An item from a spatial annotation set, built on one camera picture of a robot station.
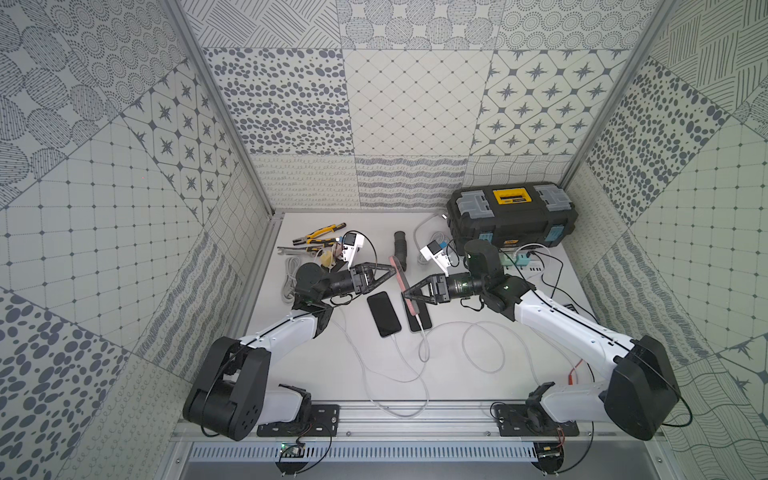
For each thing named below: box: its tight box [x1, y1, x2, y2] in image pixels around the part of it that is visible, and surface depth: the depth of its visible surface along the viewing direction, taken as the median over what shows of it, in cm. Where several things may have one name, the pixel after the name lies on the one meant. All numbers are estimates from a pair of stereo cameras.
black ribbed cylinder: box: [394, 231, 407, 272], surface depth 109 cm
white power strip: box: [501, 250, 550, 279], surface depth 103 cm
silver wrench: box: [277, 245, 323, 255], surface depth 110 cm
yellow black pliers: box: [292, 222, 347, 245], surface depth 113 cm
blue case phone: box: [367, 291, 402, 337], surface depth 95 cm
